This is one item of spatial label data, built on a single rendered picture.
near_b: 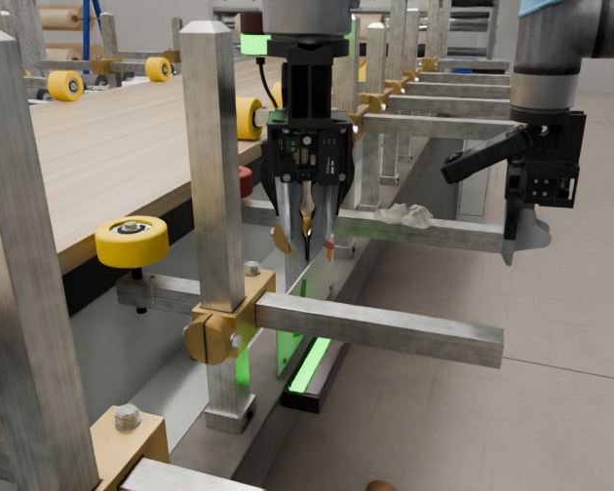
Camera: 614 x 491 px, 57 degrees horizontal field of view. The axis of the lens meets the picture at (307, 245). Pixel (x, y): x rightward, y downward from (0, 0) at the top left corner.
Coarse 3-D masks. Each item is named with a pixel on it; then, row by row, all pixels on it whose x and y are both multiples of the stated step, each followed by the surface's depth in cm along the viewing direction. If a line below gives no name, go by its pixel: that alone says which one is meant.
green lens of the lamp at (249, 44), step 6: (246, 36) 71; (252, 36) 70; (258, 36) 70; (264, 36) 70; (246, 42) 71; (252, 42) 70; (258, 42) 70; (264, 42) 70; (246, 48) 71; (252, 48) 71; (258, 48) 70; (264, 48) 70; (252, 54) 71; (258, 54) 71; (264, 54) 71
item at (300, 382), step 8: (320, 344) 79; (312, 352) 77; (320, 352) 77; (312, 360) 75; (304, 368) 74; (312, 368) 74; (296, 376) 72; (304, 376) 72; (296, 384) 71; (304, 384) 71
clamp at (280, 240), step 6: (306, 216) 78; (306, 222) 78; (276, 228) 78; (306, 228) 77; (276, 234) 78; (282, 234) 78; (306, 234) 77; (276, 240) 78; (282, 240) 78; (306, 240) 77; (282, 246) 78; (288, 246) 78; (288, 252) 78; (294, 252) 78
